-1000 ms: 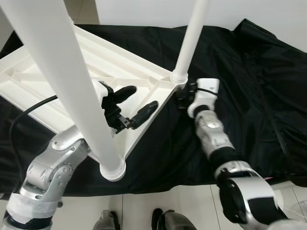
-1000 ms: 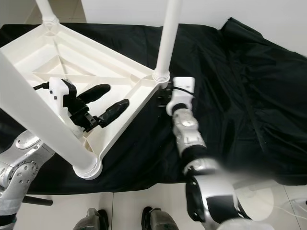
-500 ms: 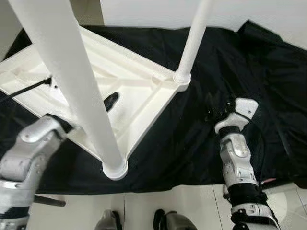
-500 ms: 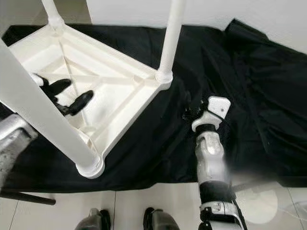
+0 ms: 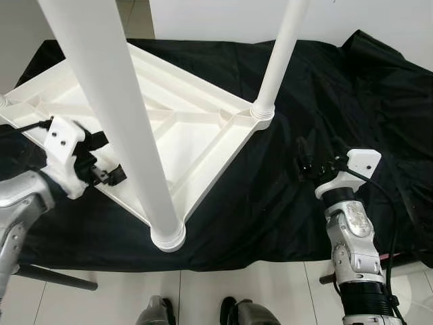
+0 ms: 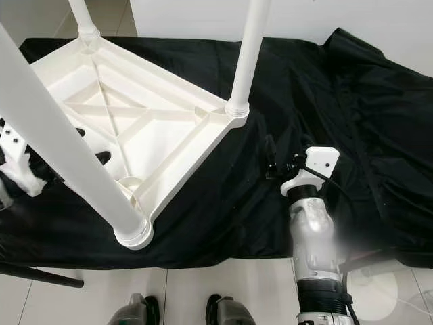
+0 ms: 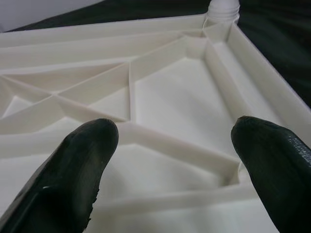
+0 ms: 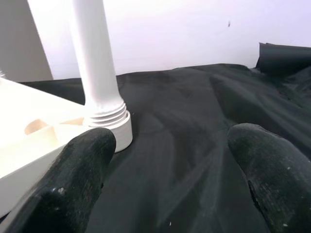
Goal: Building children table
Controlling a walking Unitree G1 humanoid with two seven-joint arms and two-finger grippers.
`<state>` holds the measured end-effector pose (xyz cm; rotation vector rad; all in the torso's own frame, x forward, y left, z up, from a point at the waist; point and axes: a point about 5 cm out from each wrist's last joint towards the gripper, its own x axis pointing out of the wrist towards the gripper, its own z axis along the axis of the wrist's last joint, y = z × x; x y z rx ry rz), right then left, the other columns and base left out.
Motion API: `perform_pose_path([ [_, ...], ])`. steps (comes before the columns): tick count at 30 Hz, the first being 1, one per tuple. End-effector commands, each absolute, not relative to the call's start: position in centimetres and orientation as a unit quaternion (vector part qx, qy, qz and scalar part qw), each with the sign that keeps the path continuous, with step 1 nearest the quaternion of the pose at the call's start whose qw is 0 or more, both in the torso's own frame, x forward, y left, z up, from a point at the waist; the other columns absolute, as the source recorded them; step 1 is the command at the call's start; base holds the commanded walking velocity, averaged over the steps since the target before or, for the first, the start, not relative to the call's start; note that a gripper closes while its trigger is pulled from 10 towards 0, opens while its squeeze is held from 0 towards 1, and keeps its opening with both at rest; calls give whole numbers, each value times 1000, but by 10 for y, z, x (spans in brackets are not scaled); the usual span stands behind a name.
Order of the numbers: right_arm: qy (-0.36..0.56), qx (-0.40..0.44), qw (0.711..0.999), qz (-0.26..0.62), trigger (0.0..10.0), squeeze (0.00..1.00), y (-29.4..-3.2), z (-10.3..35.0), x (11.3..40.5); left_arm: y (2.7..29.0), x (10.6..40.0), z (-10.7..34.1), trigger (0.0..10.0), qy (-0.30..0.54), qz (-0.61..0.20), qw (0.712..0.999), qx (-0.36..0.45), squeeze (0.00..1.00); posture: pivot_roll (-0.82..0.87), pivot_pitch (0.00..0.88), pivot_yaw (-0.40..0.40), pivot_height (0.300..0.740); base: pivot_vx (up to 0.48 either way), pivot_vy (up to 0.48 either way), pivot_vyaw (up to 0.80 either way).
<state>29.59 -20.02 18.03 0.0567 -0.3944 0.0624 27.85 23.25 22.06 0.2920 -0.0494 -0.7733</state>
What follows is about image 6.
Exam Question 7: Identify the white plastic table top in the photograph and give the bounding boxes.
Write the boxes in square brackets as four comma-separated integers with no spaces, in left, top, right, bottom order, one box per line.
[0,35,250,250]

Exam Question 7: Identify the black cloth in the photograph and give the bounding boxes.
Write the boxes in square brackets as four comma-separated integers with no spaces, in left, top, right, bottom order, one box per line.
[0,27,433,272]

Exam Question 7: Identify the black metal stand leg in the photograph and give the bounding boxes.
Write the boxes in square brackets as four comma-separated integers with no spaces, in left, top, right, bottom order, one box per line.
[0,263,85,288]
[345,249,400,272]

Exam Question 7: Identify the grey robot right leg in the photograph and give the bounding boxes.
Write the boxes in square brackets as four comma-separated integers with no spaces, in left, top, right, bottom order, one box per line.
[206,295,258,325]

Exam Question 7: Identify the white round lamp base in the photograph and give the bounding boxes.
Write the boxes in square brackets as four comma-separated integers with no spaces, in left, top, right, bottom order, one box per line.
[345,261,433,324]

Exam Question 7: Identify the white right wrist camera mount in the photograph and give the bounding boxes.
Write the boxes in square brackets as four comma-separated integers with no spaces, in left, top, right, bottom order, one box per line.
[281,146,340,198]

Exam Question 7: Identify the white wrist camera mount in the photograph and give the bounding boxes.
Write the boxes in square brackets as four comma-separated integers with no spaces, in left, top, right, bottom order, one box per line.
[0,122,55,198]
[281,146,340,198]

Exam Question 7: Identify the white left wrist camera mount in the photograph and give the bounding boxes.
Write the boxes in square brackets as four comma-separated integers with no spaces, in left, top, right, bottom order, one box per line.
[0,122,55,198]

